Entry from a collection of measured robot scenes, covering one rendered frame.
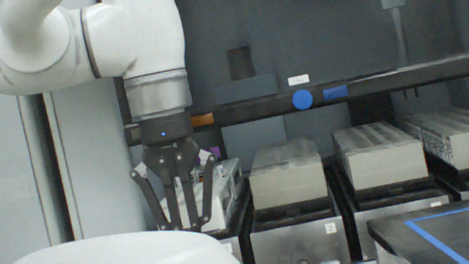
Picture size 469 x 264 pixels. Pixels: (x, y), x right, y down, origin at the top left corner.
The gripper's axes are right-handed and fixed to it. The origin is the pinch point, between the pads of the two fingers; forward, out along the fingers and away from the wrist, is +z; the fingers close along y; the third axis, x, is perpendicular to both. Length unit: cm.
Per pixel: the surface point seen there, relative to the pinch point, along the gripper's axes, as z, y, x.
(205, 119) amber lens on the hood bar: -18.2, -5.1, -7.5
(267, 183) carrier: -6.7, -12.2, -8.9
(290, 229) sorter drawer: -0.3, -14.4, -1.5
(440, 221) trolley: -1.9, -32.4, 23.9
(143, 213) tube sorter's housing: -5.6, 7.7, -11.5
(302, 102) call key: -17.8, -19.8, -6.6
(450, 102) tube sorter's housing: -9, -53, -86
